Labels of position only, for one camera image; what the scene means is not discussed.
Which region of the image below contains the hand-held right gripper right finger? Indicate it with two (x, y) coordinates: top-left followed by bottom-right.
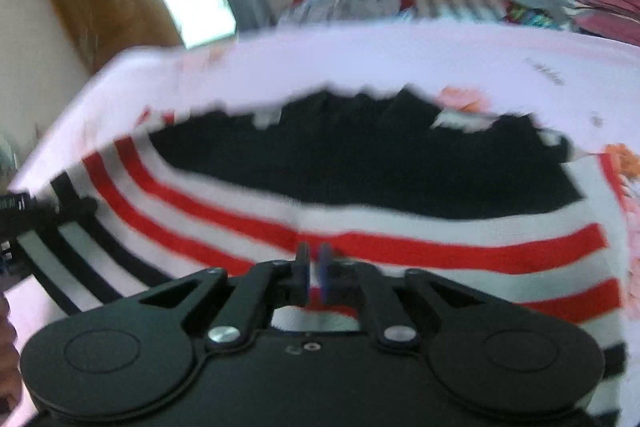
(318, 243), (501, 350)

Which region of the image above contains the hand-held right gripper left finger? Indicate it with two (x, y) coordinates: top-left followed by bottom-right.
(135, 243), (313, 352)

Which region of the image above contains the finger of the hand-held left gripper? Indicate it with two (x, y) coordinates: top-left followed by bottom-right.
(27, 198), (98, 223)

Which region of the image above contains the striped knit sweater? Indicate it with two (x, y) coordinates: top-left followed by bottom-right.
(47, 84), (630, 427)

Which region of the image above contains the stack of folded pink clothes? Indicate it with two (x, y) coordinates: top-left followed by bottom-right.
(504, 0), (640, 46)

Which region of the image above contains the bed with pink floral sheet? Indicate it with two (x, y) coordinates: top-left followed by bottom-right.
(0, 19), (640, 427)

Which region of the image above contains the striped grey white cloth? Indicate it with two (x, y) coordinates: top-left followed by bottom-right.
(414, 0), (507, 24)

